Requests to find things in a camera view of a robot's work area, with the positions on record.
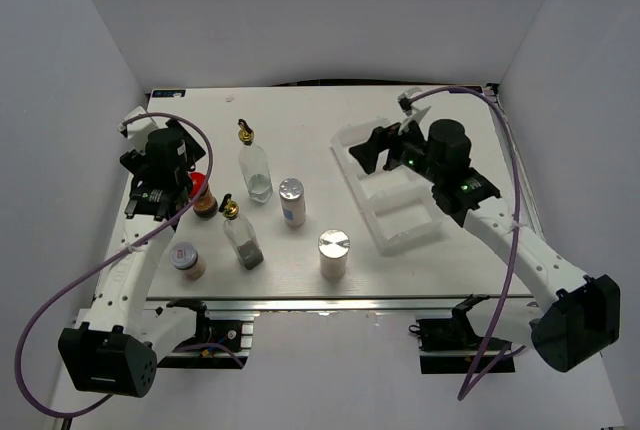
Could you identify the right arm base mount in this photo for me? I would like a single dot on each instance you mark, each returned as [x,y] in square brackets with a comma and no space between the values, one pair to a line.
[447,342]

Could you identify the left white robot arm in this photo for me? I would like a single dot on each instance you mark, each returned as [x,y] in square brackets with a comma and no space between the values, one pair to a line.
[113,350]

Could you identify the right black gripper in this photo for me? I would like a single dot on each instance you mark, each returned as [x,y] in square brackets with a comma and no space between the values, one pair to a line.
[381,140]

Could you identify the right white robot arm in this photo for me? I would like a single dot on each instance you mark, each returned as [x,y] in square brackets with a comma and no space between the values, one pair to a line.
[579,314]

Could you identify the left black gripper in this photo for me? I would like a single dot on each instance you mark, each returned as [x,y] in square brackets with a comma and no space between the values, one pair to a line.
[136,163]

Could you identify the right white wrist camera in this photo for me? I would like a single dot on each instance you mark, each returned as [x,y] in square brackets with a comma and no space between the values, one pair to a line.
[411,112]

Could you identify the red lid sauce jar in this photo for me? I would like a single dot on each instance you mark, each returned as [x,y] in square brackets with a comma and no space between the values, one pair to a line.
[205,205]

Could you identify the silver shaker blue label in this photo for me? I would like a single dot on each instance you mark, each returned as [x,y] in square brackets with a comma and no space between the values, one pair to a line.
[292,199]

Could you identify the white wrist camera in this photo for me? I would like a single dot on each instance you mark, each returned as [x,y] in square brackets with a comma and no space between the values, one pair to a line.
[136,125]
[411,112]

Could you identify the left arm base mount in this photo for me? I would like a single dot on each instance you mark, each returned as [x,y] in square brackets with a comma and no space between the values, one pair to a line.
[222,339]

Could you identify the small jar labelled lid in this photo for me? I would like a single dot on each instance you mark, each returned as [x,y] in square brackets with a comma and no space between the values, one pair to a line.
[186,259]

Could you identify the glass cruet dark powder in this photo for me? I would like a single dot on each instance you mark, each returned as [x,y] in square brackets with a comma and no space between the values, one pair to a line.
[241,234]

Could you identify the silver lid white canister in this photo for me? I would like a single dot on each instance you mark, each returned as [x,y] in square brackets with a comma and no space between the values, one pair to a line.
[333,246]

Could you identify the white plastic organizer tray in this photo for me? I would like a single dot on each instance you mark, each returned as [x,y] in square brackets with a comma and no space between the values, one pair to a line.
[396,206]

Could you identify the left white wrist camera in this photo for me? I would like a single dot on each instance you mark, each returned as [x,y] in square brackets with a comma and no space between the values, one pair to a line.
[136,125]

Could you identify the clear glass cruet bottle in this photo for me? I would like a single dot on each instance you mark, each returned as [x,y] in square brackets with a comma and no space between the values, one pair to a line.
[254,165]

